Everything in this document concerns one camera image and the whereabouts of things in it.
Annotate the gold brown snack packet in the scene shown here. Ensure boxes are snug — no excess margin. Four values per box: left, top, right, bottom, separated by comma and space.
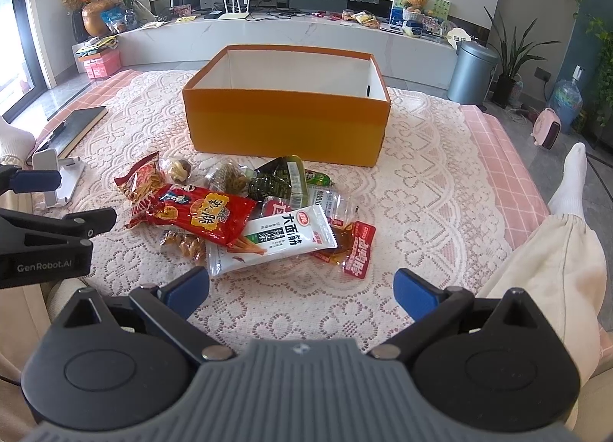
159, 230, 206, 265

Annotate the red clear meat snack packet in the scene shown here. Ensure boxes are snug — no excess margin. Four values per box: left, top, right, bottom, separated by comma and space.
313, 219, 376, 279

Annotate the red long snack packet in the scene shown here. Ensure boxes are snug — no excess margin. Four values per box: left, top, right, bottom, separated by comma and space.
143, 184, 257, 246

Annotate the white green noodle snack packet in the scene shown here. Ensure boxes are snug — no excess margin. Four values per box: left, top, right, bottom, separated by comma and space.
206, 205, 337, 277

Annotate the dark green peanut bag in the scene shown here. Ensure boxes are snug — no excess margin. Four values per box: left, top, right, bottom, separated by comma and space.
247, 155, 308, 209

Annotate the small green yellow candy packet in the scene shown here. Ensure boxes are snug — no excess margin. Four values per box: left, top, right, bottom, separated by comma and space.
305, 169, 334, 187

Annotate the red striped crisps bag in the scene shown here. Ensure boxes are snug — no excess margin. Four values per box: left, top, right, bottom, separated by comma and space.
114, 151, 166, 229

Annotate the clear hawthorn ball packet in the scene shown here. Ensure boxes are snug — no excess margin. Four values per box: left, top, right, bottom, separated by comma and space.
205, 159, 252, 197

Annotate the black notebook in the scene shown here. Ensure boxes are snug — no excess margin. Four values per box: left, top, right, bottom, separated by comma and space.
31, 105, 108, 159

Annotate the cream trouser leg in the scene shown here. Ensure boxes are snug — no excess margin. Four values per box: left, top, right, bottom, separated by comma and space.
479, 214, 607, 402

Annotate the pink storage box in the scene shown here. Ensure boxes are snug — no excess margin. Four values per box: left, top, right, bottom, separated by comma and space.
83, 49, 121, 80

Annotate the white sock foot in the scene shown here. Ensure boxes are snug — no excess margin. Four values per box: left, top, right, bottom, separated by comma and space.
547, 142, 587, 220

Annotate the orange vase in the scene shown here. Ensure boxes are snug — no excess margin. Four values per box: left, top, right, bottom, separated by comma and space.
81, 0, 113, 37

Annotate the pink small heater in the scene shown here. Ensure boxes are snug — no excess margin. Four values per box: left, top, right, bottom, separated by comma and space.
531, 108, 561, 149

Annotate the grey metal trash bin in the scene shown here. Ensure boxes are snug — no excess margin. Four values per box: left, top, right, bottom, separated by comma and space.
447, 41, 499, 105

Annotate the orange cardboard box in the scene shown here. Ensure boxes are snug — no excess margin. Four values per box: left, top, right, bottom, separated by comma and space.
182, 44, 391, 167

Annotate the blue water bottle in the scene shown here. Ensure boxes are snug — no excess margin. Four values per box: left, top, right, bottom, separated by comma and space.
549, 65, 583, 134

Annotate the white tv cabinet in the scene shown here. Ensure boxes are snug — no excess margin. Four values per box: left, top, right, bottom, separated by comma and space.
70, 10, 485, 93

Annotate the tall leafy floor plant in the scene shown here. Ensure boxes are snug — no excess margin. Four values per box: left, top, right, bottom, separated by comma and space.
484, 8, 559, 108

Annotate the white router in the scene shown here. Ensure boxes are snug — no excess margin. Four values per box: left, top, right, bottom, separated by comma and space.
219, 0, 251, 20

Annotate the teddy bear gift set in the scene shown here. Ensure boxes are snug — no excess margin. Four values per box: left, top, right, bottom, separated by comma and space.
388, 0, 451, 37

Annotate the snack pile on cabinet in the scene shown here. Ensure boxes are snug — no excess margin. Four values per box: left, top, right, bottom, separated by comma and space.
341, 9, 380, 30

